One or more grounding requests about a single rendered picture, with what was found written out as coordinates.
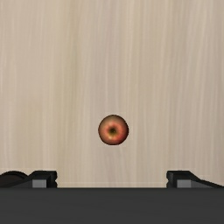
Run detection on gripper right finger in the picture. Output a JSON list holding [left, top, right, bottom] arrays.
[[165, 170, 224, 189]]

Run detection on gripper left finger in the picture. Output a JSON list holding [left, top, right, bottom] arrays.
[[0, 170, 59, 189]]

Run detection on dark brown bowl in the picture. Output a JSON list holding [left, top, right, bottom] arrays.
[[0, 171, 30, 187]]

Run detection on red apple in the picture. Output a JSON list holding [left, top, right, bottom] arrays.
[[97, 114, 130, 146]]

